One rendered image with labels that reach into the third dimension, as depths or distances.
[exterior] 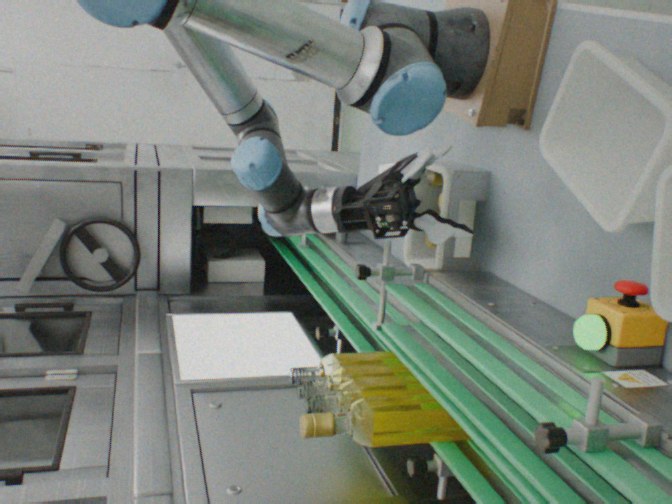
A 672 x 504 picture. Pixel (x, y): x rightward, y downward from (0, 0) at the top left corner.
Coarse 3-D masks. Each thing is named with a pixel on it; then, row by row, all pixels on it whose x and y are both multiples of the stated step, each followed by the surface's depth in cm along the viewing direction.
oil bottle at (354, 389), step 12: (348, 384) 104; (360, 384) 104; (372, 384) 104; (384, 384) 104; (396, 384) 104; (408, 384) 105; (420, 384) 105; (348, 396) 101; (360, 396) 101; (372, 396) 101; (348, 408) 101
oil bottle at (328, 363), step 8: (360, 352) 118; (368, 352) 118; (376, 352) 118; (384, 352) 118; (392, 352) 119; (328, 360) 114; (336, 360) 114; (344, 360) 114; (352, 360) 114; (360, 360) 114; (368, 360) 114; (376, 360) 115; (384, 360) 115; (392, 360) 115; (400, 360) 115; (320, 368) 113; (328, 368) 112
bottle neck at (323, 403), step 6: (306, 396) 102; (312, 396) 102; (318, 396) 102; (324, 396) 102; (330, 396) 102; (336, 396) 102; (306, 402) 103; (312, 402) 101; (318, 402) 101; (324, 402) 101; (330, 402) 102; (336, 402) 102; (306, 408) 103; (312, 408) 101; (318, 408) 101; (324, 408) 101; (330, 408) 102; (336, 408) 102
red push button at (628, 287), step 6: (618, 282) 85; (624, 282) 85; (630, 282) 85; (636, 282) 85; (618, 288) 84; (624, 288) 84; (630, 288) 83; (636, 288) 83; (642, 288) 83; (624, 294) 85; (630, 294) 84; (636, 294) 83; (642, 294) 83; (624, 300) 85; (630, 300) 85
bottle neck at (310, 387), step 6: (300, 384) 107; (306, 384) 107; (312, 384) 107; (318, 384) 107; (324, 384) 108; (300, 390) 106; (306, 390) 106; (312, 390) 107; (318, 390) 107; (324, 390) 107; (300, 396) 106
